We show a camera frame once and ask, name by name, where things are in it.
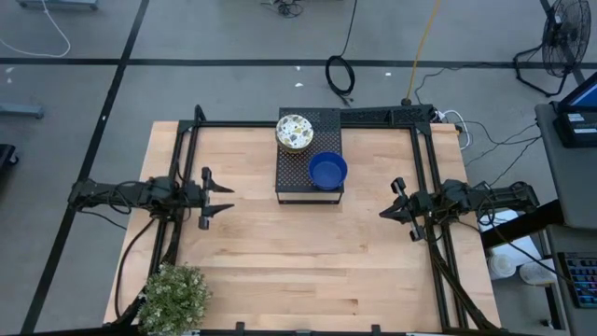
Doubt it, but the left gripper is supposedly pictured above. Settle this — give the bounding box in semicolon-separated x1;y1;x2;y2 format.
181;166;236;231

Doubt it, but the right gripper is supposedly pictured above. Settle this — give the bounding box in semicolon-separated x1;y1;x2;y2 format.
379;176;442;244

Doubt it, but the blue plastic mini bowl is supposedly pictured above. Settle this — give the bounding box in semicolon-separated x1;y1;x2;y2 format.
307;151;349;192

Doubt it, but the black perforated electronics box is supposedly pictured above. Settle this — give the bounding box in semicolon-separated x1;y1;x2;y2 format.
339;104;436;127

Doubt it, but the small green potted plant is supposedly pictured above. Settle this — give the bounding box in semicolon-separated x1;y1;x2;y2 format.
136;262;214;336

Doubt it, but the white cup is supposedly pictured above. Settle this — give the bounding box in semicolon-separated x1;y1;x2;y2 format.
487;252;518;281
518;259;558;287

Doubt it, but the black beam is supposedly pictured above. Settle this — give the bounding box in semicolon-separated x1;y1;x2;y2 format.
479;199;566;251

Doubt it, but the grey desk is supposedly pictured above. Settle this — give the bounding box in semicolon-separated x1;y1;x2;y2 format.
535;101;597;231
544;223;597;336

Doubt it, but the black device with labels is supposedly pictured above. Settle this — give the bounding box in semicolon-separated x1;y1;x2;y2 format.
552;107;597;149

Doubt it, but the backlit computer keyboard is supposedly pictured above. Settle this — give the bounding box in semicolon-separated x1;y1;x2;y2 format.
557;251;597;310

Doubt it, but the grey floor bar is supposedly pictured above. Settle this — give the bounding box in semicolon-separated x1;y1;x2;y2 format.
0;103;46;119

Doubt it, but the black caster base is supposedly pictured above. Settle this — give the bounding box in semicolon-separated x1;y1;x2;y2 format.
0;143;21;171

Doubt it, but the black computer monitor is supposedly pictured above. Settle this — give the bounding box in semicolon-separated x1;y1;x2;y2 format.
557;69;597;113

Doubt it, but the black floor fan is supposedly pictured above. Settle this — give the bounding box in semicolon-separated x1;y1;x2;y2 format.
512;0;593;99

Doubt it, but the grey cart base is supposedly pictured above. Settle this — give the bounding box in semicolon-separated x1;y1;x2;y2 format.
17;0;100;11

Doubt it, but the white looped cable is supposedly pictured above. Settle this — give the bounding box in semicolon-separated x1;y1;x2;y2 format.
437;108;473;152

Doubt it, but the thick black cable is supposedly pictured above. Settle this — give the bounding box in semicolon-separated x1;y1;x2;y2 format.
113;215;158;324

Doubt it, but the black coiled floor cable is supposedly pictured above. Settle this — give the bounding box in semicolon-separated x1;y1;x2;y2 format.
324;0;359;106

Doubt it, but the yellow cable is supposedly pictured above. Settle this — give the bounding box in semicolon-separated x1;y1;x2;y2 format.
403;0;442;105

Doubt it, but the black cable tangle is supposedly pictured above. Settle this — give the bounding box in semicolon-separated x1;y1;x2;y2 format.
260;0;305;20

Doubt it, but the white floor cable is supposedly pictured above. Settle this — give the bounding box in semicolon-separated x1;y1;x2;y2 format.
0;0;73;60

